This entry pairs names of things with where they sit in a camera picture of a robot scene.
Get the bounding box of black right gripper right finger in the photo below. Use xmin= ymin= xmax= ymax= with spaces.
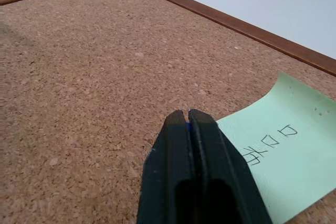
xmin=188 ymin=108 xmax=274 ymax=224

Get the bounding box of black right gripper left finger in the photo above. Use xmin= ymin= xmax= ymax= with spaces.
xmin=137 ymin=109 xmax=201 ymax=224

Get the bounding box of green sticky note with writing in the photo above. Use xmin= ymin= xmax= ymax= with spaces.
xmin=215 ymin=71 xmax=336 ymax=224

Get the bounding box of cork board with wooden frame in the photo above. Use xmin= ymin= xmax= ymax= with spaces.
xmin=0 ymin=0 xmax=336 ymax=224

